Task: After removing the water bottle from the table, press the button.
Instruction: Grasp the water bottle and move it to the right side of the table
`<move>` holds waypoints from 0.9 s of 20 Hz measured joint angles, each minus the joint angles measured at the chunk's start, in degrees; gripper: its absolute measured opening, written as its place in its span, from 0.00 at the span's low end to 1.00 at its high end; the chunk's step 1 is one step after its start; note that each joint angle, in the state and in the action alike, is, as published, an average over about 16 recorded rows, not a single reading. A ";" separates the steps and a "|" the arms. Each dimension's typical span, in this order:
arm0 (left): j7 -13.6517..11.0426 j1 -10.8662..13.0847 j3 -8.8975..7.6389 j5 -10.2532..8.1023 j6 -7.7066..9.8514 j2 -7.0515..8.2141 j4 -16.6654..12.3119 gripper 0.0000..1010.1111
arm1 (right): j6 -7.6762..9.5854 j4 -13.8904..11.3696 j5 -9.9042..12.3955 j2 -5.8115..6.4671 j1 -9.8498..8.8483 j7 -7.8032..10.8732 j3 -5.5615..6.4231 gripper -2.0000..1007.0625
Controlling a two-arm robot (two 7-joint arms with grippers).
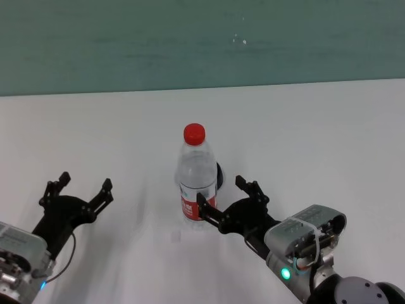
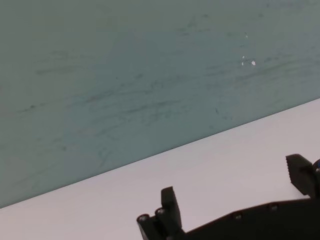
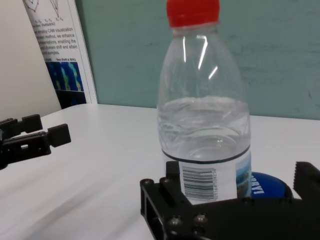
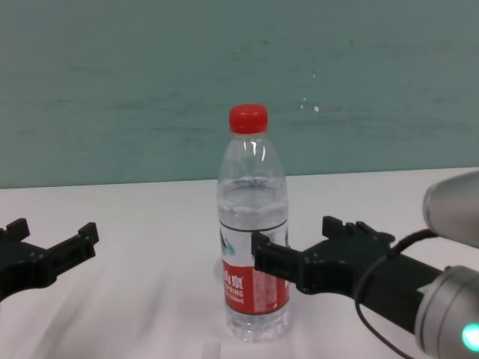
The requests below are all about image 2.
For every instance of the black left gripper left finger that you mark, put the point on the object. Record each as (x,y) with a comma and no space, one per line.
(171,207)

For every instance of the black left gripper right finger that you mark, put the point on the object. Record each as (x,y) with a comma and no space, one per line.
(302,175)

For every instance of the blue push button black base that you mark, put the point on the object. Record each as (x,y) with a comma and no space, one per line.
(317,163)

